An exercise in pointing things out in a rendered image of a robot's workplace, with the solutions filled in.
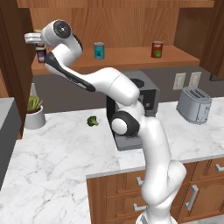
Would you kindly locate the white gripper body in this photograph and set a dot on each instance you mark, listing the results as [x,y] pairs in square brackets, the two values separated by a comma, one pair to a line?
[32,38]

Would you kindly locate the wooden drawer front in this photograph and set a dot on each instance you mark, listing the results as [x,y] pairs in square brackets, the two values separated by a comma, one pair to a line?
[122,182]
[121,208]
[208,170]

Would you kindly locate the plant in white pot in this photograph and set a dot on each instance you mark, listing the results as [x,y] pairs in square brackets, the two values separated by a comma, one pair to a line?
[35,116]

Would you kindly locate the open wooden wall cabinet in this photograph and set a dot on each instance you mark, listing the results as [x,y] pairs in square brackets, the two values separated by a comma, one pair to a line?
[131,20]

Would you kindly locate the teal can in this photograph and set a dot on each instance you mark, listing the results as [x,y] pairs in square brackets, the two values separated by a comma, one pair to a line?
[99,51]

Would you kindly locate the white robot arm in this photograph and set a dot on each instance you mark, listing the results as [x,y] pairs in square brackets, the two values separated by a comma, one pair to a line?
[151,140]

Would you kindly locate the yellow-green can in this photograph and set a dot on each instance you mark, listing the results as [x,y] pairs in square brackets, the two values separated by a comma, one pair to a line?
[37,31]

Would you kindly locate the silver toaster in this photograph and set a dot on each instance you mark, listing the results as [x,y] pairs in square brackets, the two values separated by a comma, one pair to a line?
[194,105]

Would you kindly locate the grey coffee machine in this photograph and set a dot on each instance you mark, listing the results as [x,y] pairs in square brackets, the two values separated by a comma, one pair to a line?
[150,93]

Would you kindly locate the green broccoli floret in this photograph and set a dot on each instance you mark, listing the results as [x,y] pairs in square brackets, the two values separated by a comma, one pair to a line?
[92,121]

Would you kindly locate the white wall outlet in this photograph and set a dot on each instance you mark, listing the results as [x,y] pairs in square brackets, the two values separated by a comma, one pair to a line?
[179,81]
[194,79]

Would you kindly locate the red can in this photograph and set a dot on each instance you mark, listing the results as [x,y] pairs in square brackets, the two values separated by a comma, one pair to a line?
[157,49]

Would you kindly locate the purple can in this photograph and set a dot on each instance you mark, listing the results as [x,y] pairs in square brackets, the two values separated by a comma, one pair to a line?
[41,54]

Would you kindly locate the wooden base cabinet door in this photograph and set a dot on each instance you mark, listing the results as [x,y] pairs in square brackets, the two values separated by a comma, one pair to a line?
[208,201]

